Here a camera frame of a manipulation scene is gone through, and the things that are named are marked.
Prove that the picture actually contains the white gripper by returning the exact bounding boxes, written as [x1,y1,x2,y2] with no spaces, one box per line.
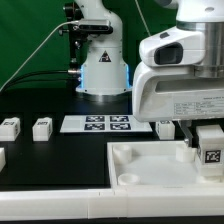
[132,62,224,147]

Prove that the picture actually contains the white square tabletop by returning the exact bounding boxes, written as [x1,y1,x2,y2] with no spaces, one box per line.
[107,141,224,188]

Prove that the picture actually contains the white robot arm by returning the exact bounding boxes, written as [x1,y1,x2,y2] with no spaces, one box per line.
[75,0,224,122]

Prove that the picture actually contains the white tag base sheet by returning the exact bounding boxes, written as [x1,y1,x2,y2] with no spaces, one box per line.
[60,115,152,133]

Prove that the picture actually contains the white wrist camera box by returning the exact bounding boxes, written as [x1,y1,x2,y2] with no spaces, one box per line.
[139,27,205,67]

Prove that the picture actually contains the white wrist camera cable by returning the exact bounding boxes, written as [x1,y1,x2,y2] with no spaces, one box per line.
[133,0,152,38]

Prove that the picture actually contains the black camera on mount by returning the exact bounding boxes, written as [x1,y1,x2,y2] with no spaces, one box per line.
[59,3,113,69]

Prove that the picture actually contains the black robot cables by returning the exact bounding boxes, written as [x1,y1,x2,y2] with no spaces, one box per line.
[0,68,82,94]

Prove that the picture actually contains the white left obstacle wall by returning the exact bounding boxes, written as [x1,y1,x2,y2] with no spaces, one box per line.
[0,147,6,172]

